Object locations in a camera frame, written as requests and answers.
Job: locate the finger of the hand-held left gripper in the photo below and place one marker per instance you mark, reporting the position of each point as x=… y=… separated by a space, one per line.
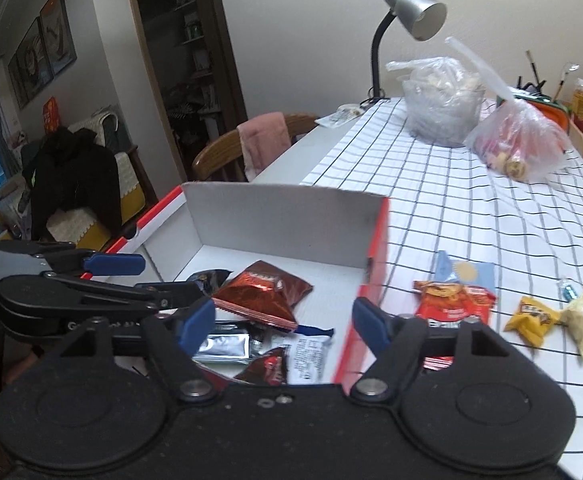
x=171 y=296
x=113 y=264

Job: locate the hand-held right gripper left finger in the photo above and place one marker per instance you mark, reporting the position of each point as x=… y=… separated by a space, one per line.
x=196 y=325

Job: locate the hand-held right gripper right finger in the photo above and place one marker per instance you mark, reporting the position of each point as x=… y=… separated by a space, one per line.
x=371 y=325

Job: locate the green silver stick packet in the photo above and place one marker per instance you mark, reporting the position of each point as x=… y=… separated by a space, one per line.
x=221 y=345

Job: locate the dark purple snack packet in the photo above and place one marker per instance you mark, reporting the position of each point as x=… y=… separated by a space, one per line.
x=206 y=280

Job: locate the white blue snack packet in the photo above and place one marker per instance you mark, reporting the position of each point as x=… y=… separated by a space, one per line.
x=306 y=355

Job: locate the shiny brown snack packet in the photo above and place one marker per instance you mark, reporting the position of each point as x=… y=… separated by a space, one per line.
x=261 y=290

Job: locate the red snack packet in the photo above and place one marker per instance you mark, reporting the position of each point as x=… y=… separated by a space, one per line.
x=449 y=305

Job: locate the dark brown foil packet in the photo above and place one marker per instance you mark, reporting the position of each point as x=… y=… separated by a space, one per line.
x=266 y=365

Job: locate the light blue snack packet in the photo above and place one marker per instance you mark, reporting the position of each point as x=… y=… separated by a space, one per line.
x=464 y=272

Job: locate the red cardboard box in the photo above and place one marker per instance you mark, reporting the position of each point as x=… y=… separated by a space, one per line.
x=271 y=220

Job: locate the yellow candy packet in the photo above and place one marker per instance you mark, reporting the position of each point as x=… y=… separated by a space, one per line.
x=531 y=317

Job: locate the small teal candy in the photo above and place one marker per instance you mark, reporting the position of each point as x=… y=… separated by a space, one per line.
x=568 y=290

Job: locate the plastic bag with red snacks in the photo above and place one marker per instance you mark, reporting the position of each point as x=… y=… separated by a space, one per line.
x=521 y=135

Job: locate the yellow armchair with cream cover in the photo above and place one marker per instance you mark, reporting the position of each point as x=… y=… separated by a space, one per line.
x=126 y=180

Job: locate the black jacket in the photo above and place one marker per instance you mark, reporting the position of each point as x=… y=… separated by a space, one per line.
x=76 y=180

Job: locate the white checked tablecloth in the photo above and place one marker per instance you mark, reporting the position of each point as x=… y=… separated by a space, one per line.
x=471 y=220

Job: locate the wooden chair with towel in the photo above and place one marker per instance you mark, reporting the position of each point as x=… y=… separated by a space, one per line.
x=216 y=155

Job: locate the pink towel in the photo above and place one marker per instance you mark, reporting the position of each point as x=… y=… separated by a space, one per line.
x=264 y=140

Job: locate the small white packet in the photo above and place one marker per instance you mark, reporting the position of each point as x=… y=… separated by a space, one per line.
x=339 y=116

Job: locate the dark wooden bookshelf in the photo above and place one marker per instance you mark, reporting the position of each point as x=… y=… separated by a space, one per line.
x=186 y=50

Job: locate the clear plastic bag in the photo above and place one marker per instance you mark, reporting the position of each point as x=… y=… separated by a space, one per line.
x=441 y=105

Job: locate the orange basket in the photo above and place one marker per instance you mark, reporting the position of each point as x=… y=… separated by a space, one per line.
x=556 y=112

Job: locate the black brush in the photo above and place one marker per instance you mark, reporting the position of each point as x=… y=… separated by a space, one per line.
x=534 y=70

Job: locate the orange drink bottle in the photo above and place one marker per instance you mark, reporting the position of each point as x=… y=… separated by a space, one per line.
x=580 y=105

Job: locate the white tipped brush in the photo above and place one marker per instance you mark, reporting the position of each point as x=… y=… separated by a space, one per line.
x=564 y=82

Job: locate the silver desk lamp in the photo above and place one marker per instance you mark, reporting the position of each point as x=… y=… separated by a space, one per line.
x=416 y=12

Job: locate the red wall decoration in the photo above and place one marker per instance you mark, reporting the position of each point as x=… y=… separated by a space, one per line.
x=51 y=115

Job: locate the small framed wall picture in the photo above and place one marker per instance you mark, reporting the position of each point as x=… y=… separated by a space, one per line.
x=16 y=82

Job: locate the medium framed wall picture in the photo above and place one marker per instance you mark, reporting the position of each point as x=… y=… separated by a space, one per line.
x=33 y=60

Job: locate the large framed wall picture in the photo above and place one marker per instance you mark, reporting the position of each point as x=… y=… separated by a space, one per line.
x=58 y=32

